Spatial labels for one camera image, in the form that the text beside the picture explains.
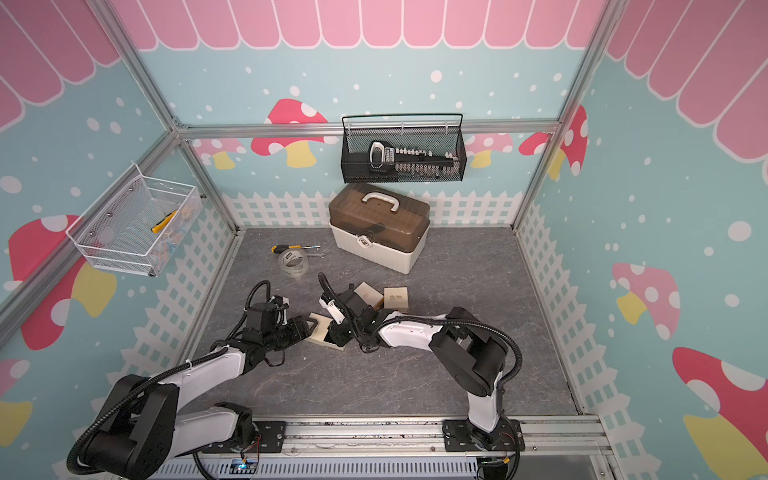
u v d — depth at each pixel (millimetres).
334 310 775
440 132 886
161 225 758
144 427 423
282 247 1123
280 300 843
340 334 771
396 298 969
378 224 934
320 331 893
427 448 742
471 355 474
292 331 795
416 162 885
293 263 1091
